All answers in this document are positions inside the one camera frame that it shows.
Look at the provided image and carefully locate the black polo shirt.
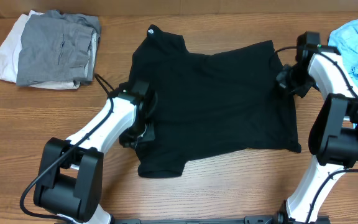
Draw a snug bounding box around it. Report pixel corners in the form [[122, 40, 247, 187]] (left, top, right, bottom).
[[129, 25, 301, 178]]

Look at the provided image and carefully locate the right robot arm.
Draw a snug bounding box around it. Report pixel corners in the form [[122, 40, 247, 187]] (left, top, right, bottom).
[[271, 32, 358, 223]]

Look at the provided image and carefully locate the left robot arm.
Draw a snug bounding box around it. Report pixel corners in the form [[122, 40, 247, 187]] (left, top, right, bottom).
[[33, 80, 157, 223]]

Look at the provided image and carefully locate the grey folded garment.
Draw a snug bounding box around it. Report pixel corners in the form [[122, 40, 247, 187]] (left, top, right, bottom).
[[16, 10, 101, 86]]

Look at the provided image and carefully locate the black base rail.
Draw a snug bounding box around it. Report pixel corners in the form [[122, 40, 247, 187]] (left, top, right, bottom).
[[104, 215, 332, 224]]

